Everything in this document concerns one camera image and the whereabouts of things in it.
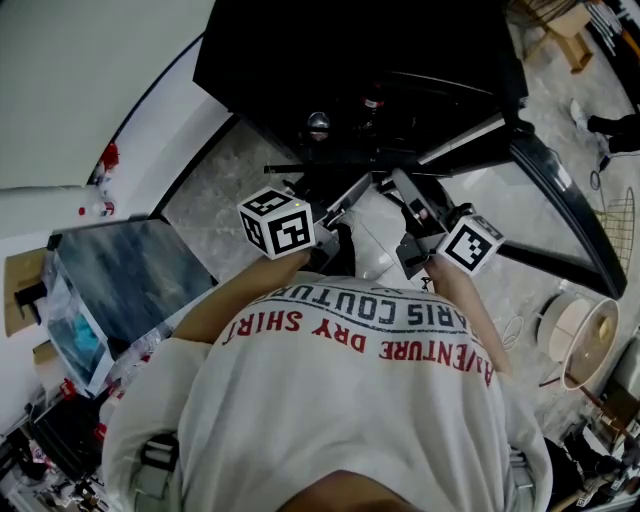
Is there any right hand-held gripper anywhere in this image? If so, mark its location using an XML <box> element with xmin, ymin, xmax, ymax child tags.
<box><xmin>391</xmin><ymin>167</ymin><xmax>506</xmax><ymax>280</ymax></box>

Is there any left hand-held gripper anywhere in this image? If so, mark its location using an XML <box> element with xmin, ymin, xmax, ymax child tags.
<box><xmin>237</xmin><ymin>172</ymin><xmax>375</xmax><ymax>274</ymax></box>

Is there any black shelf cabinet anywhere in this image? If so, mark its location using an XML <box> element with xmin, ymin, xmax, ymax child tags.
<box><xmin>192</xmin><ymin>0</ymin><xmax>531</xmax><ymax>175</ymax></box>

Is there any person's left forearm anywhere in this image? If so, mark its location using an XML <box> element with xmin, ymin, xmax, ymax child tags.
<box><xmin>172</xmin><ymin>249</ymin><xmax>311</xmax><ymax>346</ymax></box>

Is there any person's right forearm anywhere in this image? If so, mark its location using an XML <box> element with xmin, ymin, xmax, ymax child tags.
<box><xmin>424</xmin><ymin>259</ymin><xmax>514</xmax><ymax>376</ymax></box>

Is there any drink can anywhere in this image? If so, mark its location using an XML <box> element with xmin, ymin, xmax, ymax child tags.
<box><xmin>306</xmin><ymin>110</ymin><xmax>332</xmax><ymax>142</ymax></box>

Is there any red label cola bottle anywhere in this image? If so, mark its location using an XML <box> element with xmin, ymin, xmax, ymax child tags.
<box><xmin>360</xmin><ymin>92</ymin><xmax>386</xmax><ymax>120</ymax></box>

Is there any person's white printed shirt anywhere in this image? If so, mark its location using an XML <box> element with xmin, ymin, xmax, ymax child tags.
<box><xmin>102</xmin><ymin>272</ymin><xmax>554</xmax><ymax>512</ymax></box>

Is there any wooden side table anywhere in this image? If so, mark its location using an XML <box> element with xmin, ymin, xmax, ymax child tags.
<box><xmin>519</xmin><ymin>0</ymin><xmax>597</xmax><ymax>75</ymax></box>

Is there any clear acrylic case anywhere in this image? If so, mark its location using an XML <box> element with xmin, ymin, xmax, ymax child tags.
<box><xmin>47</xmin><ymin>214</ymin><xmax>219</xmax><ymax>396</ymax></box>

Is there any red plastic object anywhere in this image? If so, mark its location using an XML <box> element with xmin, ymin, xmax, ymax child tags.
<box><xmin>98</xmin><ymin>142</ymin><xmax>122</xmax><ymax>172</ymax></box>

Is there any clear water bottle red label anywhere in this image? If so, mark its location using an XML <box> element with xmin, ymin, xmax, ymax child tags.
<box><xmin>113</xmin><ymin>323</ymin><xmax>170</xmax><ymax>372</ymax></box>

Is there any sofa with yellow cushions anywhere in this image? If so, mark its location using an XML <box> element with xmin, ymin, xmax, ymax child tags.
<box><xmin>584</xmin><ymin>0</ymin><xmax>640</xmax><ymax>57</ymax></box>

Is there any black bag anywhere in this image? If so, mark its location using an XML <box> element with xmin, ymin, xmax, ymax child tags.
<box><xmin>542</xmin><ymin>434</ymin><xmax>626</xmax><ymax>501</ymax></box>
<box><xmin>29</xmin><ymin>394</ymin><xmax>117</xmax><ymax>482</ymax></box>

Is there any person's chin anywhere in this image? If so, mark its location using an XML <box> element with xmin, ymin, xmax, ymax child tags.
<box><xmin>279</xmin><ymin>469</ymin><xmax>421</xmax><ymax>512</ymax></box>

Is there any teal plastic item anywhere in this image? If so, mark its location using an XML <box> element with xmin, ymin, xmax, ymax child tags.
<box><xmin>69</xmin><ymin>314</ymin><xmax>101</xmax><ymax>357</ymax></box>

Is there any white projector screen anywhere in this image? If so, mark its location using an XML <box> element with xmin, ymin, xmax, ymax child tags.
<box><xmin>0</xmin><ymin>0</ymin><xmax>216</xmax><ymax>189</ymax></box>

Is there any brown cardboard sheet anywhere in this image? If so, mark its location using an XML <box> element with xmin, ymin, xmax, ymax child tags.
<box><xmin>3</xmin><ymin>247</ymin><xmax>51</xmax><ymax>337</ymax></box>

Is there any black cabinet frame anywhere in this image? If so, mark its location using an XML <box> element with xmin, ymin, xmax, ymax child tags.
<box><xmin>439</xmin><ymin>134</ymin><xmax>629</xmax><ymax>301</ymax></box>

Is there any black floor cable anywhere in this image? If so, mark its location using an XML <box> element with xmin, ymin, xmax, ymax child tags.
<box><xmin>588</xmin><ymin>149</ymin><xmax>614</xmax><ymax>192</ymax></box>

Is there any gold wire chair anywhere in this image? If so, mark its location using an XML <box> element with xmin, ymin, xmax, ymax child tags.
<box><xmin>592</xmin><ymin>184</ymin><xmax>639</xmax><ymax>277</ymax></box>

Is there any grey harness strap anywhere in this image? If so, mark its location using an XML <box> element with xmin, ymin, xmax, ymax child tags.
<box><xmin>138</xmin><ymin>432</ymin><xmax>180</xmax><ymax>501</ymax></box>
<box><xmin>507</xmin><ymin>447</ymin><xmax>537</xmax><ymax>496</ymax></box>

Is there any black bracket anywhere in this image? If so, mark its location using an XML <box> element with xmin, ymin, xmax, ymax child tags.
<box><xmin>13</xmin><ymin>282</ymin><xmax>49</xmax><ymax>324</ymax></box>

